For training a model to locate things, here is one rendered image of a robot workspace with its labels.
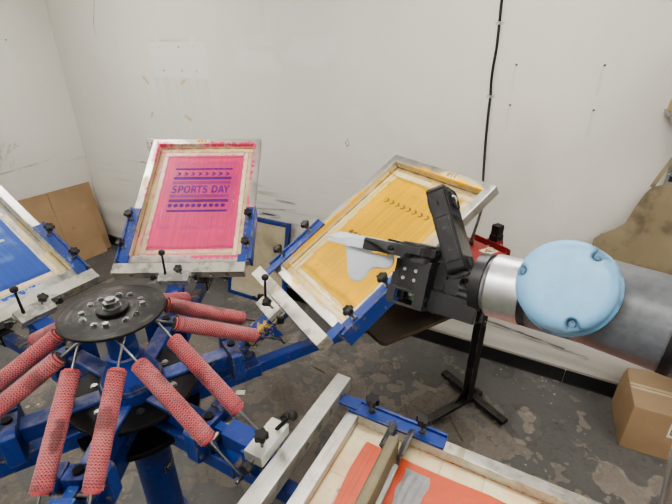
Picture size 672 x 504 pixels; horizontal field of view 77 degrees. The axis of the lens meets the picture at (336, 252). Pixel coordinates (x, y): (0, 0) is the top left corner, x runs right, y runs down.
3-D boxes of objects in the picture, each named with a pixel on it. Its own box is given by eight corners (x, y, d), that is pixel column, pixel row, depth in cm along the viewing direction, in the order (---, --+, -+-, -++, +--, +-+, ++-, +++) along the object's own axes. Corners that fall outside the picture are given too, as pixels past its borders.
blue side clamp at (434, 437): (445, 449, 125) (448, 433, 122) (441, 463, 121) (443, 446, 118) (354, 412, 138) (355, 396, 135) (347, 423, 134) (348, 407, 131)
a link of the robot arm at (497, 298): (526, 259, 45) (542, 261, 51) (483, 251, 47) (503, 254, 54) (510, 328, 45) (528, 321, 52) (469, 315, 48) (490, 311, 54)
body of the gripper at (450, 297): (379, 298, 55) (468, 327, 48) (392, 234, 54) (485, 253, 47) (406, 296, 61) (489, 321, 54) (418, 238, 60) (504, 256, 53)
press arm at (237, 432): (284, 454, 118) (283, 442, 115) (271, 472, 113) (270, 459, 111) (236, 430, 125) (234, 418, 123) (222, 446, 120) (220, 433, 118)
